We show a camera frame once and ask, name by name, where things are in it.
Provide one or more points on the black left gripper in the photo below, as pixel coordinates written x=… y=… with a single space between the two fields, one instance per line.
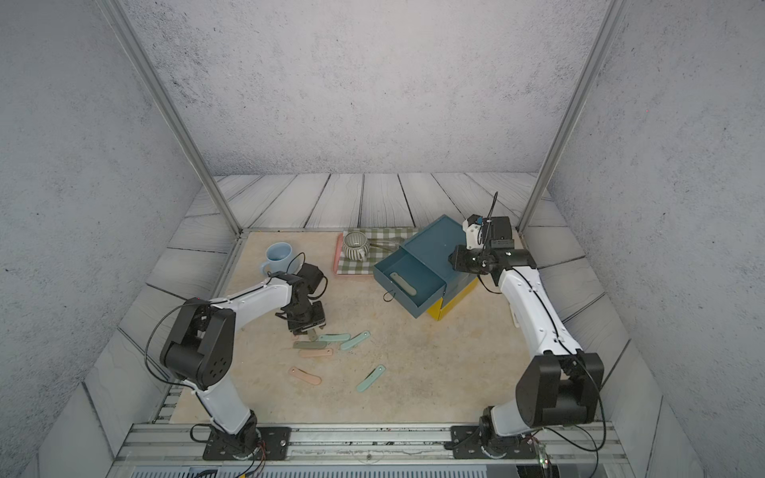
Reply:
x=306 y=329

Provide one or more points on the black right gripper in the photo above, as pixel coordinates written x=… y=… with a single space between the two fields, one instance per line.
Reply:
x=464 y=259

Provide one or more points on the olive green fruit knife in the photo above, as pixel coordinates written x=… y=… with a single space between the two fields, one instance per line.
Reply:
x=318 y=345
x=403 y=284

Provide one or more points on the teal drawer cabinet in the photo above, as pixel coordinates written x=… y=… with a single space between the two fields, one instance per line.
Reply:
x=433 y=245

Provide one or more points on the teal top drawer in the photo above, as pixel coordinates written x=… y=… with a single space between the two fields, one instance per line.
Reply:
x=409 y=282

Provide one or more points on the yellow bottom drawer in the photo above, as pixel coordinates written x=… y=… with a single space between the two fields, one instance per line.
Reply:
x=442 y=307

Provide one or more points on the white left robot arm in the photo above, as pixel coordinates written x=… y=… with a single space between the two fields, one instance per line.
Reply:
x=200 y=346

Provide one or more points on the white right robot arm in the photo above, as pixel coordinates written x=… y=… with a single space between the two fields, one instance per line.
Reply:
x=562 y=383

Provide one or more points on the pink fruit knife middle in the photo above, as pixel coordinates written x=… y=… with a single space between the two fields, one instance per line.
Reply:
x=316 y=354

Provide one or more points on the pink fruit knife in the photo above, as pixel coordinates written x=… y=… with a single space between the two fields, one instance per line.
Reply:
x=316 y=354
x=305 y=376

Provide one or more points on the mint fruit knife left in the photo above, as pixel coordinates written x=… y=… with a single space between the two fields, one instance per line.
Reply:
x=334 y=338

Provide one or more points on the mint fruit knife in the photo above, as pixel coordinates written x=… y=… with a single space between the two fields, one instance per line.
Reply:
x=370 y=379
x=355 y=341
x=334 y=338

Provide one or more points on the mint fruit knife middle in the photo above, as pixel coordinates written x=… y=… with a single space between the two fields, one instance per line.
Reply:
x=355 y=341

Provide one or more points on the pink fruit knife front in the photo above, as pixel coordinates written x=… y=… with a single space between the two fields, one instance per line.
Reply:
x=305 y=376

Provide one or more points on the mint fruit knife front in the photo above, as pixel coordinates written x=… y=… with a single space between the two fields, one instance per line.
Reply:
x=370 y=379

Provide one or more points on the light blue ceramic mug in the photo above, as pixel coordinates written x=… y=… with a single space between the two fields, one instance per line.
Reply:
x=281 y=258

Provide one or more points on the pink plastic tray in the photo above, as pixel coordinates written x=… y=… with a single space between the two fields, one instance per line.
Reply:
x=338 y=253

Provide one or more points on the green checkered cloth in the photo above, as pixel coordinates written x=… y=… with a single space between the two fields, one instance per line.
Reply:
x=384 y=241

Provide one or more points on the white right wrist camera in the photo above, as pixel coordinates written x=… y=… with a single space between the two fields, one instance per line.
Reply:
x=473 y=229

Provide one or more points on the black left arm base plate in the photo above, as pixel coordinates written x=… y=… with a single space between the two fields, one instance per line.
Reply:
x=245 y=443

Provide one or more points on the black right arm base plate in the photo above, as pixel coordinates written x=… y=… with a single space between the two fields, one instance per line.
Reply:
x=493 y=445

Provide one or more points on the aluminium front rail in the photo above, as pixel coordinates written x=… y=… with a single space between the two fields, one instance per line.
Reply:
x=372 y=450

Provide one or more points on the grey aluminium corner post right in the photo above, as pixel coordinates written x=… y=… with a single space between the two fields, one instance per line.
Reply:
x=587 y=79

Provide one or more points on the grey aluminium corner post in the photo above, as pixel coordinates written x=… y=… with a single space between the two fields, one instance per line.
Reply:
x=587 y=79
x=121 y=26

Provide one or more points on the grey aluminium corner post left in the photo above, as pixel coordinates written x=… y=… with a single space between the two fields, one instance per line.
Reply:
x=121 y=26

